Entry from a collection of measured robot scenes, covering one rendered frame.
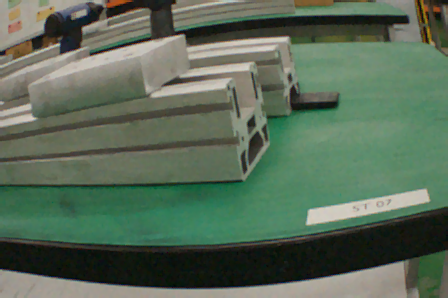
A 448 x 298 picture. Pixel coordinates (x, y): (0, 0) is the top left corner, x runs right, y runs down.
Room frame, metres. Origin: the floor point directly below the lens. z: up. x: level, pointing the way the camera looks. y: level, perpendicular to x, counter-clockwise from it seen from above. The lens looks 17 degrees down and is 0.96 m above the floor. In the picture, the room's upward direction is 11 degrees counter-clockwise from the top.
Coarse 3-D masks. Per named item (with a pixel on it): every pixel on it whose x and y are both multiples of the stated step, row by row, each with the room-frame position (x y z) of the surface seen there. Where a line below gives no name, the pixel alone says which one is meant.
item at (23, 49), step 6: (294, 0) 2.67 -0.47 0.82; (300, 0) 2.66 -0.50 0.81; (306, 0) 2.65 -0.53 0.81; (312, 0) 2.64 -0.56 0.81; (318, 0) 2.63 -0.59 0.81; (324, 0) 2.62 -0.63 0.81; (330, 0) 2.66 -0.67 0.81; (294, 6) 2.67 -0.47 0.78; (30, 42) 5.31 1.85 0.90; (12, 48) 5.20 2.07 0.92; (18, 48) 5.17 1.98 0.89; (24, 48) 5.17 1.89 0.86; (30, 48) 5.30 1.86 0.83; (18, 54) 5.17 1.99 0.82; (24, 54) 5.16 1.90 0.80
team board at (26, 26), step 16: (0, 0) 4.03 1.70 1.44; (16, 0) 3.97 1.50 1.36; (32, 0) 3.93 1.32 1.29; (48, 0) 3.88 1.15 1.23; (64, 0) 3.85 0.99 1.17; (80, 0) 3.81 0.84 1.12; (96, 0) 3.78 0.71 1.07; (0, 16) 4.03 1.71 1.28; (16, 16) 3.97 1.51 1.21; (32, 16) 3.93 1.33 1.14; (0, 32) 4.03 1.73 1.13; (16, 32) 3.98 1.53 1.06; (32, 32) 3.94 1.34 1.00; (0, 48) 4.03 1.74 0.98
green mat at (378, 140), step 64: (320, 64) 0.97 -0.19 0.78; (384, 64) 0.91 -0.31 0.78; (320, 128) 0.59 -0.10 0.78; (384, 128) 0.55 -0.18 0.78; (0, 192) 0.58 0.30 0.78; (64, 192) 0.54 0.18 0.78; (128, 192) 0.51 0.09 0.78; (192, 192) 0.48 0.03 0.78; (256, 192) 0.45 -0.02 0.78; (320, 192) 0.42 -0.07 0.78; (384, 192) 0.39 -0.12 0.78
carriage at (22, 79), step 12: (84, 48) 0.86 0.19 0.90; (48, 60) 0.87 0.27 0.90; (60, 60) 0.78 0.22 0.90; (72, 60) 0.82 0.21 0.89; (24, 72) 0.80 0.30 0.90; (36, 72) 0.79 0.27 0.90; (48, 72) 0.78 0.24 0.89; (0, 84) 0.82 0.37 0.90; (12, 84) 0.81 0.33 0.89; (24, 84) 0.80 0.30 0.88; (0, 96) 0.82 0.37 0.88; (12, 96) 0.81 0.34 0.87
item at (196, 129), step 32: (160, 96) 0.50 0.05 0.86; (192, 96) 0.49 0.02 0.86; (224, 96) 0.48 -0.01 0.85; (256, 96) 0.56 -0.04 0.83; (0, 128) 0.59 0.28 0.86; (32, 128) 0.57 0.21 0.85; (64, 128) 0.56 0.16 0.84; (96, 128) 0.53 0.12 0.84; (128, 128) 0.52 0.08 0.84; (160, 128) 0.51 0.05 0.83; (192, 128) 0.50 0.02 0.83; (224, 128) 0.49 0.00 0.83; (256, 128) 0.54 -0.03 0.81; (0, 160) 0.61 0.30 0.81; (32, 160) 0.58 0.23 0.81; (64, 160) 0.55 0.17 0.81; (96, 160) 0.53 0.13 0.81; (128, 160) 0.52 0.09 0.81; (160, 160) 0.51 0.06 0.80; (192, 160) 0.50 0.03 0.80; (224, 160) 0.49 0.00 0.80; (256, 160) 0.53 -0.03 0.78
